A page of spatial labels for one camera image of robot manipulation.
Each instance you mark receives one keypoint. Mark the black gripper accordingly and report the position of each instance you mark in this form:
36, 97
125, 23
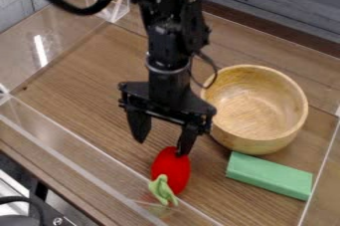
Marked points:
165, 97

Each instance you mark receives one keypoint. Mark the red plush strawberry toy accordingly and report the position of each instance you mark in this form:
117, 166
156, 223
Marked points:
169, 173

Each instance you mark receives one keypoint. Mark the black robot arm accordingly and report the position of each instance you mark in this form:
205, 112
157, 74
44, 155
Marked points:
177, 34

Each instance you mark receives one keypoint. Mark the light wooden bowl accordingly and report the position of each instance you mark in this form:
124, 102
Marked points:
261, 109

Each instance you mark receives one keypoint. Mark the green foam block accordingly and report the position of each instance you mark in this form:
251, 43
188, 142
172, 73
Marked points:
268, 175

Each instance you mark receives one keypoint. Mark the clear acrylic front wall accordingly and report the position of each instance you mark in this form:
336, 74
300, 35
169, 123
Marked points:
100, 185

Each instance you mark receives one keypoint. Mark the clear acrylic corner bracket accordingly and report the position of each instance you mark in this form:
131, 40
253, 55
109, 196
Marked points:
116, 11

